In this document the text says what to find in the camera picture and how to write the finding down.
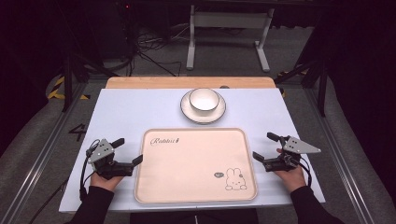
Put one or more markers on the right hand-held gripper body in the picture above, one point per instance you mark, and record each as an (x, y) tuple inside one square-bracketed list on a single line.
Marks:
[(299, 146)]

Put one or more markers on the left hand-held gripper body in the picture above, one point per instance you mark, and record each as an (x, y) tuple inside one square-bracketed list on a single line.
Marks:
[(102, 152)]

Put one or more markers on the person's left hand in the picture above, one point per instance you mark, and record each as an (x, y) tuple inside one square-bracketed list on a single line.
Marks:
[(106, 183)]

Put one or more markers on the person's right hand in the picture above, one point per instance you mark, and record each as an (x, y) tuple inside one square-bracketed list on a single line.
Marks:
[(292, 180)]

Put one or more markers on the black floor tape mark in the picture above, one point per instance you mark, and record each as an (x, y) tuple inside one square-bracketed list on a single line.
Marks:
[(77, 132)]

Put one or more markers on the pink tray with rabbit print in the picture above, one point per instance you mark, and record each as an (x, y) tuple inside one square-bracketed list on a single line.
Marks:
[(193, 168)]

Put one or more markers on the black tripod stand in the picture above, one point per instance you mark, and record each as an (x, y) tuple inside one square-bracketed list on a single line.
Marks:
[(67, 84), (322, 90)]

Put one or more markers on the white plate with dark rim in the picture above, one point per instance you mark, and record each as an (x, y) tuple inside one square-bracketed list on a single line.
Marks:
[(190, 115)]

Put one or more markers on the dark round table grommet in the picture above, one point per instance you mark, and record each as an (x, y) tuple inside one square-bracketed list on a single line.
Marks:
[(224, 87)]

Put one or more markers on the yellow and black floor tape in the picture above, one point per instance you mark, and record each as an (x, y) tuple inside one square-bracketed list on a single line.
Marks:
[(54, 93)]

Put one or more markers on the white bowl with dark rim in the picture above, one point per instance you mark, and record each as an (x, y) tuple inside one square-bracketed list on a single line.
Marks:
[(204, 99)]

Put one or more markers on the person's lap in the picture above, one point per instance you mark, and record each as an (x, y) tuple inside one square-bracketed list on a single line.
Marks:
[(193, 218)]

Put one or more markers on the white metal stand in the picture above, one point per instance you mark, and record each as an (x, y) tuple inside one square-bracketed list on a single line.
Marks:
[(230, 19)]

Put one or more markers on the aluminium frame rail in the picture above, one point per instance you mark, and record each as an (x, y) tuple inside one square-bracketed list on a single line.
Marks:
[(339, 149), (40, 158)]

